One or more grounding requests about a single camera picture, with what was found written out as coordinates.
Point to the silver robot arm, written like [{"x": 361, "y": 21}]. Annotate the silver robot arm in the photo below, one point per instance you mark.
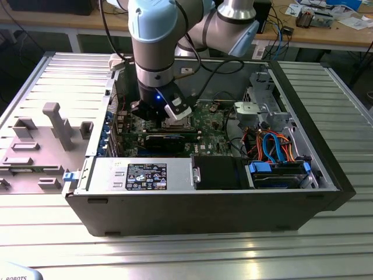
[{"x": 151, "y": 29}]

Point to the CPU socket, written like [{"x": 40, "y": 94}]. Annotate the CPU socket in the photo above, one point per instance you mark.
[{"x": 164, "y": 126}]

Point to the blue expansion slot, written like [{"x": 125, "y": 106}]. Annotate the blue expansion slot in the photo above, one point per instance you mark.
[{"x": 141, "y": 152}]

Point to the copper CPU cooler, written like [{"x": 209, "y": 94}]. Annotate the copper CPU cooler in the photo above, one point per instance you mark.
[{"x": 304, "y": 19}]

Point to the blue card retainer clip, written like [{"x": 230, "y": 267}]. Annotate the blue card retainer clip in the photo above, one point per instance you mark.
[
  {"x": 109, "y": 115},
  {"x": 101, "y": 151},
  {"x": 106, "y": 128},
  {"x": 102, "y": 142}
]

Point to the black graphics card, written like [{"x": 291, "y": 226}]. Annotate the black graphics card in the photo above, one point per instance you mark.
[{"x": 164, "y": 144}]

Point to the grey case latch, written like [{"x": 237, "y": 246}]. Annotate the grey case latch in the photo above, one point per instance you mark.
[{"x": 115, "y": 62}]

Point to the silver coin battery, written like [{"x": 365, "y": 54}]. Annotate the silver coin battery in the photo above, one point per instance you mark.
[{"x": 213, "y": 108}]

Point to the black power supply label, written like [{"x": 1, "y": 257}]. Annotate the black power supply label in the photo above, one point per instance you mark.
[{"x": 145, "y": 176}]

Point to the green motherboard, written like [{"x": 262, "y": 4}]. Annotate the green motherboard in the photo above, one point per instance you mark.
[{"x": 215, "y": 143}]

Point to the silver power supply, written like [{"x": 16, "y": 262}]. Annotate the silver power supply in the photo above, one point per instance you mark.
[{"x": 105, "y": 175}]

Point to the black plastic shroud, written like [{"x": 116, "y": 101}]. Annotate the black plastic shroud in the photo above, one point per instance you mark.
[{"x": 218, "y": 172}]

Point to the wooden workbench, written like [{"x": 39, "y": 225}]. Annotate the wooden workbench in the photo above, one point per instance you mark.
[{"x": 87, "y": 24}]

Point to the blue case latch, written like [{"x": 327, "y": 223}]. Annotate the blue case latch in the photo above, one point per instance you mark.
[{"x": 68, "y": 177}]

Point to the black PC case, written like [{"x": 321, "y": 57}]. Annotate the black PC case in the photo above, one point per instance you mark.
[{"x": 175, "y": 213}]

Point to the grey parts rack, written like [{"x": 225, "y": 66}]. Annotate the grey parts rack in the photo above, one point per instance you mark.
[{"x": 40, "y": 137}]

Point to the white tag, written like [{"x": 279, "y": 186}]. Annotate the white tag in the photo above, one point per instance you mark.
[{"x": 258, "y": 52}]

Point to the silver metal drive cage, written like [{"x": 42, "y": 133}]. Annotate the silver metal drive cage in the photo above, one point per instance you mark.
[{"x": 271, "y": 116}]

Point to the blue disk carrier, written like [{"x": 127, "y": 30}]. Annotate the blue disk carrier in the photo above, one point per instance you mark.
[{"x": 257, "y": 168}]

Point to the green RAM stick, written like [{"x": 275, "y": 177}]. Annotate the green RAM stick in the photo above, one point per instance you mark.
[{"x": 26, "y": 168}]

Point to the tall black box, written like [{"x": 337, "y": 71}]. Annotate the tall black box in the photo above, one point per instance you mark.
[{"x": 265, "y": 17}]

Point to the hard disk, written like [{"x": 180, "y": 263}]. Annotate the hard disk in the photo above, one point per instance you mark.
[{"x": 277, "y": 179}]

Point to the white card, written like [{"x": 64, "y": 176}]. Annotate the white card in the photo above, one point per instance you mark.
[{"x": 295, "y": 8}]

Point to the grey device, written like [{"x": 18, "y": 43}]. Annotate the grey device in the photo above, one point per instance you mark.
[{"x": 323, "y": 20}]

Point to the blue box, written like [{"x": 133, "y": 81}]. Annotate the blue box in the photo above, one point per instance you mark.
[{"x": 345, "y": 3}]

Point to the white papers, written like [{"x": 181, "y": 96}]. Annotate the white papers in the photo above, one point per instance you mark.
[{"x": 354, "y": 22}]

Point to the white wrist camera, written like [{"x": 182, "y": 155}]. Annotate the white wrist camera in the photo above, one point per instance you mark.
[{"x": 177, "y": 109}]

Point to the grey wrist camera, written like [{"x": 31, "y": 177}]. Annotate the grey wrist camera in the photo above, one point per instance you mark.
[{"x": 186, "y": 70}]

